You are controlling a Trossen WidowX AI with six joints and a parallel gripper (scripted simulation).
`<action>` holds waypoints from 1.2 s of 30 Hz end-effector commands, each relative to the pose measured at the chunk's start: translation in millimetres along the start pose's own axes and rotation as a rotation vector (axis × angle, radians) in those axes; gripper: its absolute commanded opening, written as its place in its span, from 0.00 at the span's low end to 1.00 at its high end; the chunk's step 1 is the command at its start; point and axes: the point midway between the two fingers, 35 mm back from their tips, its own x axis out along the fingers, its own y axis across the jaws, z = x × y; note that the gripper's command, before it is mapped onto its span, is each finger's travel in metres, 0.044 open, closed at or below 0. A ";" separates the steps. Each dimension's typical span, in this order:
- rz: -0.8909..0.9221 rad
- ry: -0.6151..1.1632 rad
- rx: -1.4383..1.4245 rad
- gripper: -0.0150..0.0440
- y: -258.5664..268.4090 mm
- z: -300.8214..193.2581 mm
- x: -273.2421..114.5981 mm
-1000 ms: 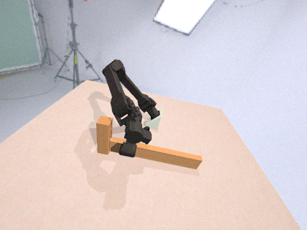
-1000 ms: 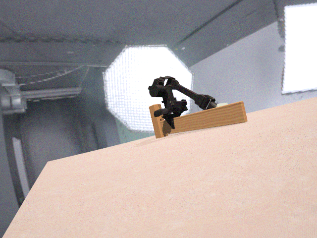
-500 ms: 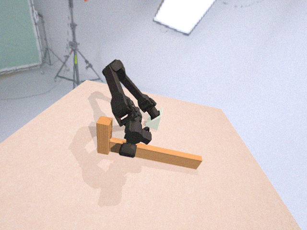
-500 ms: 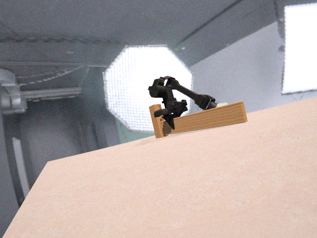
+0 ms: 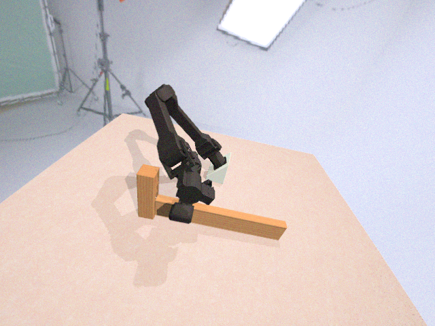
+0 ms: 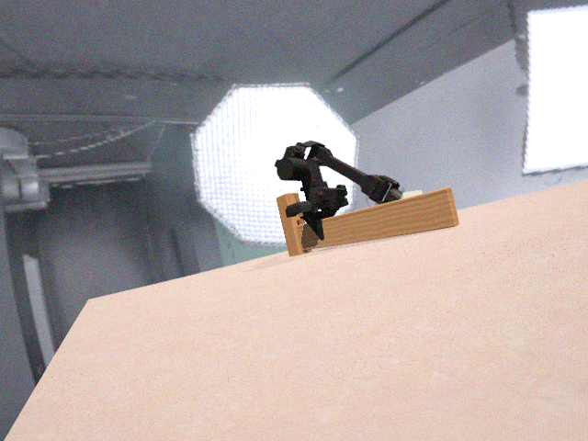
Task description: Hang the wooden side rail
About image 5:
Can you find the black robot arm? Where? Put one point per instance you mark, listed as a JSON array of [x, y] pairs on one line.
[[173, 149]]

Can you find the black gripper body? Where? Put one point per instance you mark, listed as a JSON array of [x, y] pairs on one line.
[[181, 212]]

